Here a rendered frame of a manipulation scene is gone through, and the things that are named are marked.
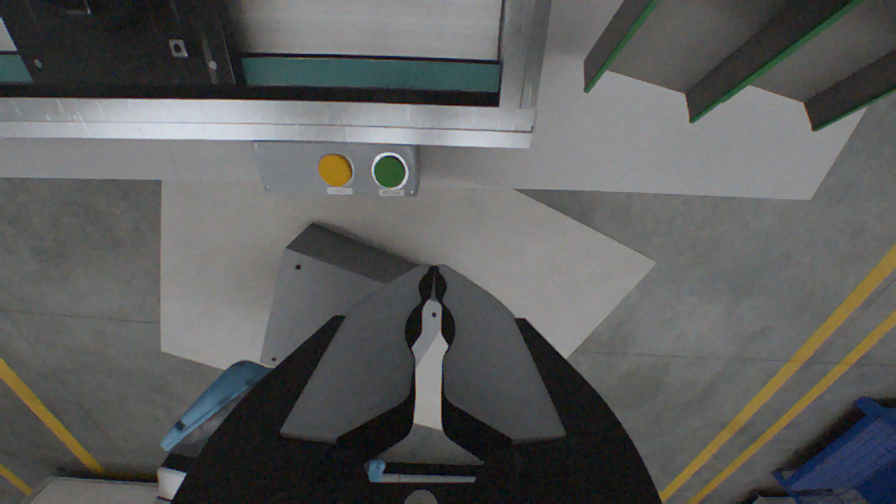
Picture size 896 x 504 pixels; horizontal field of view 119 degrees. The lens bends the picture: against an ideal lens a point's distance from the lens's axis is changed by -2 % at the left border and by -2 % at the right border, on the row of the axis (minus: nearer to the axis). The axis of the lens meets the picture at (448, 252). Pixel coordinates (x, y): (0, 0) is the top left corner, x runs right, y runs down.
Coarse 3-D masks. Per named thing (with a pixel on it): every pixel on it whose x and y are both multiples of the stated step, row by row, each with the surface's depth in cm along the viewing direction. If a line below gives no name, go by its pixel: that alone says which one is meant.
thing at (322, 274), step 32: (288, 256) 43; (320, 256) 45; (352, 256) 49; (384, 256) 53; (288, 288) 46; (320, 288) 46; (352, 288) 47; (288, 320) 50; (320, 320) 50; (288, 352) 54; (416, 352) 54
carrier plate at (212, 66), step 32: (0, 0) 27; (32, 0) 27; (160, 0) 28; (192, 0) 28; (224, 0) 29; (32, 32) 29; (64, 32) 29; (96, 32) 29; (128, 32) 29; (160, 32) 29; (192, 32) 29; (224, 32) 29; (32, 64) 30; (64, 64) 30; (96, 64) 30; (128, 64) 30; (160, 64) 30; (192, 64) 31; (224, 64) 31
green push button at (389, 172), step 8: (384, 160) 36; (392, 160) 36; (376, 168) 36; (384, 168) 36; (392, 168) 36; (400, 168) 36; (376, 176) 37; (384, 176) 37; (392, 176) 37; (400, 176) 37; (384, 184) 37; (392, 184) 37
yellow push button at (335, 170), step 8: (328, 160) 36; (336, 160) 36; (344, 160) 36; (320, 168) 36; (328, 168) 36; (336, 168) 36; (344, 168) 36; (328, 176) 37; (336, 176) 37; (344, 176) 37; (336, 184) 37
